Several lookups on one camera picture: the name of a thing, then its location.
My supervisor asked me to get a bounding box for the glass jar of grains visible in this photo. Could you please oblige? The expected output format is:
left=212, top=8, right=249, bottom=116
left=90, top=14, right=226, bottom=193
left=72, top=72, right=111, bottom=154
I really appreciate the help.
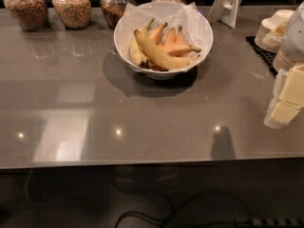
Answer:
left=52, top=0, right=91, bottom=29

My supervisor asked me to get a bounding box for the black cable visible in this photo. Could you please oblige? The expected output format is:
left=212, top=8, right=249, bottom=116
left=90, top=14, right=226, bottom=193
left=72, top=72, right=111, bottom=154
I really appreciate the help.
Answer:
left=113, top=190, right=251, bottom=228

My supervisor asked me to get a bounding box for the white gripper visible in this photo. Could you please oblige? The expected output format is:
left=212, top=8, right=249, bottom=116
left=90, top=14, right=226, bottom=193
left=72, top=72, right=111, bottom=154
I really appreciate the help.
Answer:
left=264, top=64, right=304, bottom=129

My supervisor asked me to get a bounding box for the left yellow-green banana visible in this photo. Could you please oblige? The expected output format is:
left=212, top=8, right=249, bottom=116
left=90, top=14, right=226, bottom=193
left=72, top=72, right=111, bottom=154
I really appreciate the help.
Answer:
left=129, top=18, right=154, bottom=67

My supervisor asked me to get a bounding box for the white bowl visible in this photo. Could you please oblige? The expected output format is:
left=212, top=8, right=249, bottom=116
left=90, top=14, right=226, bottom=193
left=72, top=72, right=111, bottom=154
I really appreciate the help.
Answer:
left=113, top=2, right=214, bottom=80

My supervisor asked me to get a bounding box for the black rubber mat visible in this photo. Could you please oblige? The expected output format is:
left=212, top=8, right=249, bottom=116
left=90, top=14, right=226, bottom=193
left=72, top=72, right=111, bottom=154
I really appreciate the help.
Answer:
left=245, top=36, right=277, bottom=77

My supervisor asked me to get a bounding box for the right back banana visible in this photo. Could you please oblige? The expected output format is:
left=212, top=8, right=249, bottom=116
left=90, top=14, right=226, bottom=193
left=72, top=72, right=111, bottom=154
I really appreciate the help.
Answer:
left=176, top=25, right=185, bottom=43

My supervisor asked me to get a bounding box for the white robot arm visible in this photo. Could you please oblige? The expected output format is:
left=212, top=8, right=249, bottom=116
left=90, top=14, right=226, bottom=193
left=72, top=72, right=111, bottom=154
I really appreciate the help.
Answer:
left=264, top=3, right=304, bottom=129

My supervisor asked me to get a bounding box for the half-full glass jar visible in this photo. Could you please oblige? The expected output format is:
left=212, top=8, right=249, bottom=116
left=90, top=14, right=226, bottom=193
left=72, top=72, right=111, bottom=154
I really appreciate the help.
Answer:
left=100, top=0, right=136, bottom=29

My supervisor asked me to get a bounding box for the orange-yellow banana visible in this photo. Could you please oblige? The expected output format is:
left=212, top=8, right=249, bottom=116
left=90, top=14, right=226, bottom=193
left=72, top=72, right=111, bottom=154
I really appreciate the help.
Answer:
left=148, top=23, right=167, bottom=44

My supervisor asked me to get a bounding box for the middle back banana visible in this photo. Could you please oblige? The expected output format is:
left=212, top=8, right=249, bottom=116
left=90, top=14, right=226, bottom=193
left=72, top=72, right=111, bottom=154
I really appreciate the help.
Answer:
left=164, top=28, right=176, bottom=45

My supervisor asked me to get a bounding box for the stack of paper plates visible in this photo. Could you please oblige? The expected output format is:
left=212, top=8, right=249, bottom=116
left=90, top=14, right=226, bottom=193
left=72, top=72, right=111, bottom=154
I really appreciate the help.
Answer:
left=273, top=46, right=295, bottom=71

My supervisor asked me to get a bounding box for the black power strip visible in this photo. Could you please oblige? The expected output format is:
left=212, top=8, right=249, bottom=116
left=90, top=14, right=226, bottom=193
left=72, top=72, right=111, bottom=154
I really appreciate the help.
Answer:
left=234, top=218, right=304, bottom=228

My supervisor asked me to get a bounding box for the yellow banana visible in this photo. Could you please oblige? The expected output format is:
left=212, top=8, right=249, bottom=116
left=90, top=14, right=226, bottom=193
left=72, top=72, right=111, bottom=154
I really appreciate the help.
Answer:
left=134, top=29, right=200, bottom=70

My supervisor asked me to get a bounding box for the glass jar of cereal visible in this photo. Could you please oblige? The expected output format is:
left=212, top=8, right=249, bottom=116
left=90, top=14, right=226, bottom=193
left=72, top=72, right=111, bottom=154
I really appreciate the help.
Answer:
left=4, top=0, right=48, bottom=31

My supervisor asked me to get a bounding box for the banana under front one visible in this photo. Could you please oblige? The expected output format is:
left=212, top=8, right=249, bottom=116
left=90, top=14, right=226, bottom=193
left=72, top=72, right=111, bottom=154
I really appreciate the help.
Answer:
left=158, top=43, right=201, bottom=56

